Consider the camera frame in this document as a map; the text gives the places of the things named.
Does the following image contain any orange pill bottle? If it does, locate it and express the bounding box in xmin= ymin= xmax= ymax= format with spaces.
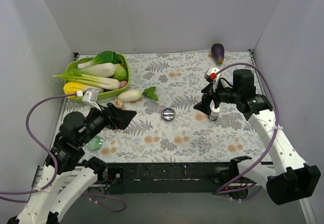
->
xmin=114 ymin=100 xmax=126 ymax=110

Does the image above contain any small silver pill bottle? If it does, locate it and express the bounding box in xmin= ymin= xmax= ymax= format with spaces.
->
xmin=208 ymin=106 xmax=220 ymax=121

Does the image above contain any blue round pill container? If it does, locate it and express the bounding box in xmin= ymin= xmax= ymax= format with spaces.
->
xmin=161 ymin=107 xmax=176 ymax=121

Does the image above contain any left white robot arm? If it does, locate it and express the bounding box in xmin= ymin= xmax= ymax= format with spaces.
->
xmin=8 ymin=103 xmax=137 ymax=223

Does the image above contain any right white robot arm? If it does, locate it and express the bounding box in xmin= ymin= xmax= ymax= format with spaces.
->
xmin=194 ymin=67 xmax=321 ymax=205

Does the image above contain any white toy radish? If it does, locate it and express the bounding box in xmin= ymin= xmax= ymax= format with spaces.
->
xmin=118 ymin=86 xmax=159 ymax=102

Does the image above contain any green round pill container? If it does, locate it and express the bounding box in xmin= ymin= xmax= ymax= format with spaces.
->
xmin=87 ymin=136 xmax=103 ymax=150

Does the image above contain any green toy celery stalk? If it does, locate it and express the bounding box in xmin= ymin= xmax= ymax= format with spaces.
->
xmin=53 ymin=71 xmax=123 ymax=90

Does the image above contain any green toy cabbage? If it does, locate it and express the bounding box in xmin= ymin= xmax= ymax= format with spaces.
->
xmin=111 ymin=64 xmax=127 ymax=81

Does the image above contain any purple toy eggplant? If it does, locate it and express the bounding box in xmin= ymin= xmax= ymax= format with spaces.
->
xmin=211 ymin=43 xmax=225 ymax=65

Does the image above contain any yellow toy napa cabbage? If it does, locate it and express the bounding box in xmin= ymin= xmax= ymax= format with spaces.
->
xmin=63 ymin=82 xmax=104 ymax=99

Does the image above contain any floral table mat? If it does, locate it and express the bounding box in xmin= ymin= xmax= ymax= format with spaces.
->
xmin=84 ymin=52 xmax=265 ymax=163

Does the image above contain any white toy bok choy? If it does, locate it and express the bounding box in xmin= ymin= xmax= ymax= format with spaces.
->
xmin=70 ymin=51 xmax=118 ymax=77

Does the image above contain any green vegetable basket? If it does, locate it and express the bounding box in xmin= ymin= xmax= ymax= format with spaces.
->
xmin=62 ymin=51 xmax=131 ymax=100

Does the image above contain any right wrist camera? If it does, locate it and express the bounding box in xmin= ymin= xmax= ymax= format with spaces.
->
xmin=204 ymin=67 xmax=221 ymax=91

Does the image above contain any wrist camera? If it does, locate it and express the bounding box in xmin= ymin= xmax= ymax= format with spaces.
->
xmin=82 ymin=88 xmax=101 ymax=111
xmin=204 ymin=67 xmax=221 ymax=91

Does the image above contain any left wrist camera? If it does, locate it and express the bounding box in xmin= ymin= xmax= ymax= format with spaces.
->
xmin=82 ymin=88 xmax=101 ymax=111

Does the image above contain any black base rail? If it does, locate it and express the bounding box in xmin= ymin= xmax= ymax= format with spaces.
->
xmin=32 ymin=162 xmax=304 ymax=196

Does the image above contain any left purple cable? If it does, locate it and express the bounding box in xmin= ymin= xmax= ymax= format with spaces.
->
xmin=0 ymin=92 xmax=127 ymax=212

